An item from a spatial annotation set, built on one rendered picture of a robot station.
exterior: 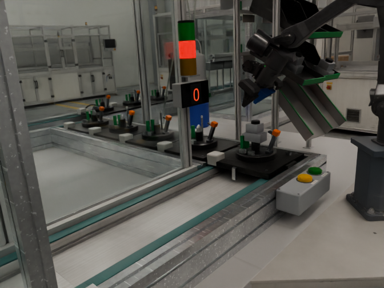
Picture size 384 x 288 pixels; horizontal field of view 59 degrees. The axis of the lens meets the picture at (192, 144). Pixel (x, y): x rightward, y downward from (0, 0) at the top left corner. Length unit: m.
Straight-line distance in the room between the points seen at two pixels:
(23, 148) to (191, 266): 0.44
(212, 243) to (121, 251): 0.20
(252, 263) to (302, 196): 0.23
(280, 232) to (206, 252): 0.27
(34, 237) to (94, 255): 0.36
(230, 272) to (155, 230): 0.21
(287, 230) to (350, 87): 4.44
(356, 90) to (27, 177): 5.03
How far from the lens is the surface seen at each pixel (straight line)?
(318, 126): 1.42
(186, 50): 1.03
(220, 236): 0.79
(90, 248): 0.84
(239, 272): 0.81
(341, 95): 5.36
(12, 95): 0.41
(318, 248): 0.91
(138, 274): 0.66
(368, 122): 5.29
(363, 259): 0.91
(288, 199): 0.95
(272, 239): 0.93
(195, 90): 1.04
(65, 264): 0.81
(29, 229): 0.45
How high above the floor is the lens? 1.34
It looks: 16 degrees down
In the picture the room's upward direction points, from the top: 3 degrees counter-clockwise
